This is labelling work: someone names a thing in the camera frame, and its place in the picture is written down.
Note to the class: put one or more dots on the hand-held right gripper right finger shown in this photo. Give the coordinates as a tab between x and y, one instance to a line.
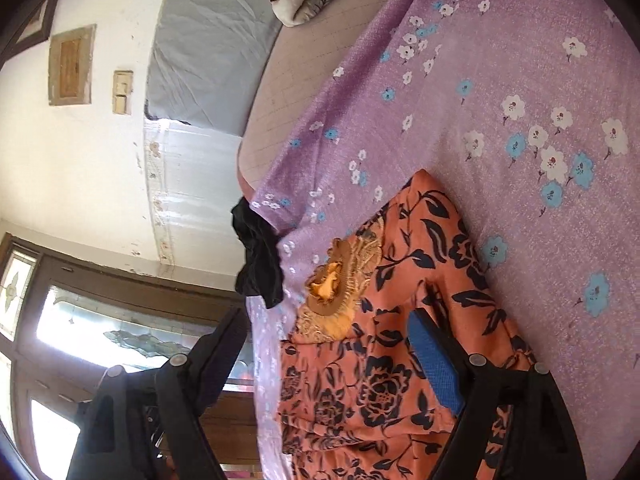
434	360

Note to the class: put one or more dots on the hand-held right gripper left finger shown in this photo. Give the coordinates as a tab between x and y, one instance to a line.
192	385

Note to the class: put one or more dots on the orange black floral garment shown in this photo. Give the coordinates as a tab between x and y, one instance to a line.
390	310

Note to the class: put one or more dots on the black cloth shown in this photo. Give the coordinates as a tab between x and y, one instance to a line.
257	255

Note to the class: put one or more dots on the purple floral bedsheet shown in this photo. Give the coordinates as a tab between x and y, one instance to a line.
475	110

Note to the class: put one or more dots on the pink mattress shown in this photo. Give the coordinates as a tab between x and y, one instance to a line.
300	85

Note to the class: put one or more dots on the wall switch plate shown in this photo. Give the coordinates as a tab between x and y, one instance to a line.
122	92

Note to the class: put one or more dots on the framed wall niche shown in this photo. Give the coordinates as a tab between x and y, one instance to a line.
71	65

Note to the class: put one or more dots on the dark picture frame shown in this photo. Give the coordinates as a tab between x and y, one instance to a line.
42	20

